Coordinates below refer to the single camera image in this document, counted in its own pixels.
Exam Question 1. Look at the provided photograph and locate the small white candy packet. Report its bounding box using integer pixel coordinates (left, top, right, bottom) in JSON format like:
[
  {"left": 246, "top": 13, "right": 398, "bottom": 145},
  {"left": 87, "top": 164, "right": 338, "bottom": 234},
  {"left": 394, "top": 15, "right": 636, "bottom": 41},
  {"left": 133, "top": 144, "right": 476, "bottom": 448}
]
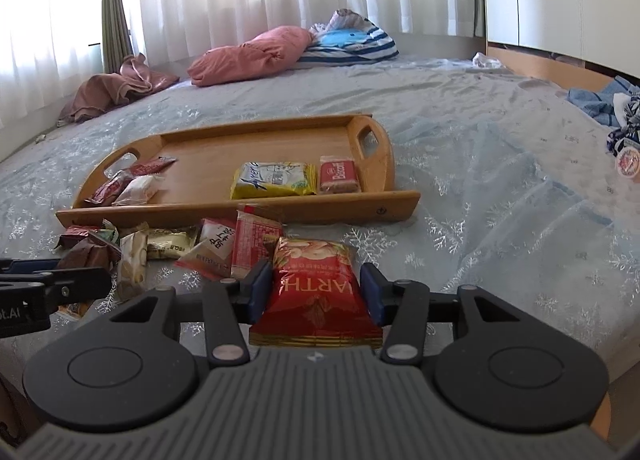
[{"left": 112, "top": 173, "right": 166, "bottom": 206}]

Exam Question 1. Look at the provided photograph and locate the wooden bed frame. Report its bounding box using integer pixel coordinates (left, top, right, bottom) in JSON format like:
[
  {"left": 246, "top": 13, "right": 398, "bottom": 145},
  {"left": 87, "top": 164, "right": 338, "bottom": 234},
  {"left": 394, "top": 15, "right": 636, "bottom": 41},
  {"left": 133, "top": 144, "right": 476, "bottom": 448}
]
[{"left": 486, "top": 40, "right": 640, "bottom": 92}]

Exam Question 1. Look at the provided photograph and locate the wooden tray with handles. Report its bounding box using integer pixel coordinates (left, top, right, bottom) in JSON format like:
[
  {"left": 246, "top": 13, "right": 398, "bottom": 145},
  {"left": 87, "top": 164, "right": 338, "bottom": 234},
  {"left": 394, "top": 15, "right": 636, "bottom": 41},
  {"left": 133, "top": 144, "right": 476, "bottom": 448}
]
[{"left": 55, "top": 114, "right": 422, "bottom": 229}]

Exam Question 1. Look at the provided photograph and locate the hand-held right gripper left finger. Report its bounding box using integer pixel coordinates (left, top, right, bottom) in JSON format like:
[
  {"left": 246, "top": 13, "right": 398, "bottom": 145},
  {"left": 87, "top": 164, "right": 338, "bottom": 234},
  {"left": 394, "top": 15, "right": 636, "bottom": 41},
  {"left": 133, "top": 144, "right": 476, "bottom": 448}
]
[{"left": 107, "top": 260, "right": 274, "bottom": 369}]

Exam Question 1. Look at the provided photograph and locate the blue garment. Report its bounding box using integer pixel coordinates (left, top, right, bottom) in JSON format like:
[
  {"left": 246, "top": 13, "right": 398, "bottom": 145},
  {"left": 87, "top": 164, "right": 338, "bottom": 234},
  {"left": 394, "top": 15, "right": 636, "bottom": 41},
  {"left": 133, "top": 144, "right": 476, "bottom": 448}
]
[{"left": 567, "top": 76, "right": 640, "bottom": 129}]

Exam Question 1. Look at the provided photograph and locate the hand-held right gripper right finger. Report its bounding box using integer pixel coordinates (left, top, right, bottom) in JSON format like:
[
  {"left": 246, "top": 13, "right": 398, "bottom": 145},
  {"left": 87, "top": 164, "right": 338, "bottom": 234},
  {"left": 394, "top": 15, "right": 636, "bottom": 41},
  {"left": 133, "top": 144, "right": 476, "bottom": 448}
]
[{"left": 360, "top": 263, "right": 545, "bottom": 365}]

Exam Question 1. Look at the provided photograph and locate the red biscuit packet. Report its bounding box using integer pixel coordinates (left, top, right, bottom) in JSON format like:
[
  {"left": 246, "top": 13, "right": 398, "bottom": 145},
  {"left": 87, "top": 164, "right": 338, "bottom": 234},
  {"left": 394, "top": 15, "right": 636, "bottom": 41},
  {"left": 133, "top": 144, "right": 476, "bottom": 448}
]
[{"left": 318, "top": 155, "right": 361, "bottom": 193}]

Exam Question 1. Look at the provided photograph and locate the white patterned cloth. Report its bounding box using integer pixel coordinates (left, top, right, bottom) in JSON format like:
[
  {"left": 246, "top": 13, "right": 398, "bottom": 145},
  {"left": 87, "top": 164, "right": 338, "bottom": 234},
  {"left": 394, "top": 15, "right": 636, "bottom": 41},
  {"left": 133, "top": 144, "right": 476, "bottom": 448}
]
[{"left": 309, "top": 8, "right": 369, "bottom": 36}]

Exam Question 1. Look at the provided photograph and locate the green curtain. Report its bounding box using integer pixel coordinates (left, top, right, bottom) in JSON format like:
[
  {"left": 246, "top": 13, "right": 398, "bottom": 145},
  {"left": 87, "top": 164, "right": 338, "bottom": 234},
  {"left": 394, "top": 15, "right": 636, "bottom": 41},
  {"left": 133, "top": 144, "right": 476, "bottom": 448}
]
[{"left": 99, "top": 0, "right": 134, "bottom": 74}]

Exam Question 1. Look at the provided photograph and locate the dusty pink garment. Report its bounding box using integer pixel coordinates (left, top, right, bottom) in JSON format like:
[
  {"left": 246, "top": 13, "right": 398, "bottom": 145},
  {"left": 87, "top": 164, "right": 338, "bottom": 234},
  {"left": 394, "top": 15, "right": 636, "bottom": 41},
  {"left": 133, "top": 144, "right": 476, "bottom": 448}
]
[{"left": 57, "top": 52, "right": 180, "bottom": 125}]

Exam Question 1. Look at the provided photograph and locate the long red sachet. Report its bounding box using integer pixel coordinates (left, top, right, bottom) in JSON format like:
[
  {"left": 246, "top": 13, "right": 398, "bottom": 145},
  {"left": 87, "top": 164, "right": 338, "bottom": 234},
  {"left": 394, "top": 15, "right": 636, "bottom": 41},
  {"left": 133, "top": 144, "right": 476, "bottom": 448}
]
[{"left": 84, "top": 157, "right": 179, "bottom": 207}]

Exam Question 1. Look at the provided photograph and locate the pink pillow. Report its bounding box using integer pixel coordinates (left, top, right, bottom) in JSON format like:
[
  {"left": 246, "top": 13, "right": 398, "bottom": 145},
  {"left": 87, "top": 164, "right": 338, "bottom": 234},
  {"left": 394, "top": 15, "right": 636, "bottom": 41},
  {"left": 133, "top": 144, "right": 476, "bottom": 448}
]
[{"left": 187, "top": 25, "right": 316, "bottom": 88}]

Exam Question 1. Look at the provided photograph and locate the brown almond snack packet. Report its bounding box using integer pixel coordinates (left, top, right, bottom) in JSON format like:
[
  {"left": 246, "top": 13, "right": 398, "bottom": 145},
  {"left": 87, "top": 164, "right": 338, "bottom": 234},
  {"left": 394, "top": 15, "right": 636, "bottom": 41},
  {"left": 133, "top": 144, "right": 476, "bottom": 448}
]
[{"left": 55, "top": 235, "right": 124, "bottom": 274}]

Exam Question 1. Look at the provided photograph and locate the blue striped plush pillow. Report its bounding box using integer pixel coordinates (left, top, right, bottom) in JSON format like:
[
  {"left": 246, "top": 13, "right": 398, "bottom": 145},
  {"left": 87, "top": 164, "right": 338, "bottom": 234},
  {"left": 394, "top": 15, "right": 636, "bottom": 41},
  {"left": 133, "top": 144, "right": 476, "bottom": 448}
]
[{"left": 298, "top": 26, "right": 400, "bottom": 64}]

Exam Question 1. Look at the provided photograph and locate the dark blue patterned cloth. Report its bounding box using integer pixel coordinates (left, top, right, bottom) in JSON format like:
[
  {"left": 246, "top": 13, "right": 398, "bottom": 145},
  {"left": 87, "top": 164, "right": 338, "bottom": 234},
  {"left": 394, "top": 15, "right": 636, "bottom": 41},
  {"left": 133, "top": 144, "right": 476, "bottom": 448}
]
[{"left": 604, "top": 90, "right": 640, "bottom": 156}]

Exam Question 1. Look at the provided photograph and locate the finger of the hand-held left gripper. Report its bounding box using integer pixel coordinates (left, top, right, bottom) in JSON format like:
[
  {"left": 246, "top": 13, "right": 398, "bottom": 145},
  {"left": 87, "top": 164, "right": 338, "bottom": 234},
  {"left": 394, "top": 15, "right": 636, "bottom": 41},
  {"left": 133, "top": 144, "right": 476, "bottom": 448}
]
[
  {"left": 0, "top": 257, "right": 59, "bottom": 275},
  {"left": 0, "top": 267, "right": 112, "bottom": 314}
]

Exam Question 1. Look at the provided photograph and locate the dark red chocolate bar packet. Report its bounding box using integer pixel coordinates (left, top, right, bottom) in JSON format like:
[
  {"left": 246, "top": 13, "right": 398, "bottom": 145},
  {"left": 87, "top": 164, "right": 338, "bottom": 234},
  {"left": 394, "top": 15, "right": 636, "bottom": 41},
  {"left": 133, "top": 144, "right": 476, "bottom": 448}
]
[{"left": 53, "top": 223, "right": 104, "bottom": 249}]

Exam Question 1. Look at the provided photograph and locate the light blue snowflake bedspread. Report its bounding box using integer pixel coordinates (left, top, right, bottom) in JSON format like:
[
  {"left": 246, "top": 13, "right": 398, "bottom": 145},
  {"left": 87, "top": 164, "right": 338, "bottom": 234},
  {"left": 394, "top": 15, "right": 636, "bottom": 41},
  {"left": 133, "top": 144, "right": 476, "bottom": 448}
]
[{"left": 0, "top": 53, "right": 640, "bottom": 391}]

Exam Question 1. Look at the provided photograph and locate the round cup with red label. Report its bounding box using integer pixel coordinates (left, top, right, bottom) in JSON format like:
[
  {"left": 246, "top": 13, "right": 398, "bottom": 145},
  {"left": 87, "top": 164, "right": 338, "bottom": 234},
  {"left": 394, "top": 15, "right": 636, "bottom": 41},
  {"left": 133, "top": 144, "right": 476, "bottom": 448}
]
[{"left": 614, "top": 147, "right": 640, "bottom": 179}]

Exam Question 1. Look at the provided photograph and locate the orange and white snack packet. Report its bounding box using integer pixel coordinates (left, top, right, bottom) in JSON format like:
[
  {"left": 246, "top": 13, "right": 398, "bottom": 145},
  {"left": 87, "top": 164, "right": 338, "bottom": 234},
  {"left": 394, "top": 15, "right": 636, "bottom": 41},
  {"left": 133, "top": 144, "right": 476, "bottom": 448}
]
[{"left": 173, "top": 217, "right": 239, "bottom": 277}]

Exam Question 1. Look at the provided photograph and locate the clear red wafer packet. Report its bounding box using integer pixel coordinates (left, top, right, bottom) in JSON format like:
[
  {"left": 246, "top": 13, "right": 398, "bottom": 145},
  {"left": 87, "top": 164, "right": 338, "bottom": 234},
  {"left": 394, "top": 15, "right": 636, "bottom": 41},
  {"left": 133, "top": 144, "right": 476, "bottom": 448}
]
[{"left": 230, "top": 203, "right": 286, "bottom": 281}]

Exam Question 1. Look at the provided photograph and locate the cream nut snack packet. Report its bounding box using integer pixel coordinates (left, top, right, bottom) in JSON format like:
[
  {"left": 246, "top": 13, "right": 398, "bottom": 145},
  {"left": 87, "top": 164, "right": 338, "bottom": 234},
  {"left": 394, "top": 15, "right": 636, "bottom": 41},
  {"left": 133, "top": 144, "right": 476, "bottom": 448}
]
[{"left": 117, "top": 229, "right": 150, "bottom": 299}]

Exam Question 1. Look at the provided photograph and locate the yellow snack packet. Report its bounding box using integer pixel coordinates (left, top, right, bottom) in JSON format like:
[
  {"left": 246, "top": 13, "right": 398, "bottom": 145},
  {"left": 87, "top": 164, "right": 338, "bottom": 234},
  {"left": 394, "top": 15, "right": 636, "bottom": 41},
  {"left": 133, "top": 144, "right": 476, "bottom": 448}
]
[{"left": 229, "top": 161, "right": 319, "bottom": 200}]

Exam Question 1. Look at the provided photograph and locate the large red snack bag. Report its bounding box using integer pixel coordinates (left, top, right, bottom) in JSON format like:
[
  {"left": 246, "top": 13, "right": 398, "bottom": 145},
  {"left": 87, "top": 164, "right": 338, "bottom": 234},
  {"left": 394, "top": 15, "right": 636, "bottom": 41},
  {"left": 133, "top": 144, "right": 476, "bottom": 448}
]
[{"left": 248, "top": 236, "right": 384, "bottom": 349}]

